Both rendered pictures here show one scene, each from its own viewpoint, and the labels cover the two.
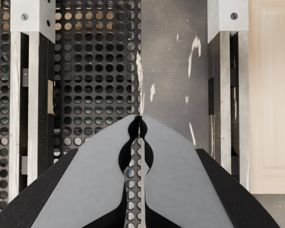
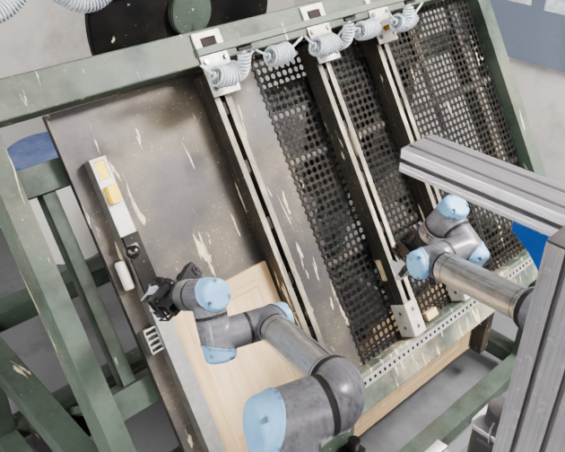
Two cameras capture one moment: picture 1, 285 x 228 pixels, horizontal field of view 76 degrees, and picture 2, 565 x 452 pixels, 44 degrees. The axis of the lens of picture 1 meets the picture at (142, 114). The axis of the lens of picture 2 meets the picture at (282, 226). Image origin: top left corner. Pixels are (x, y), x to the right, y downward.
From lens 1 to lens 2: 2.03 m
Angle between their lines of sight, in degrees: 36
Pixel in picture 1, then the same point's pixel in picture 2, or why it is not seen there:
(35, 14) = (409, 313)
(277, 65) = (276, 361)
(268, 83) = not seen: hidden behind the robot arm
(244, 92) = (304, 325)
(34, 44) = (403, 296)
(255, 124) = not seen: hidden behind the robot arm
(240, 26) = not seen: hidden behind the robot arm
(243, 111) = (299, 313)
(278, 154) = (251, 299)
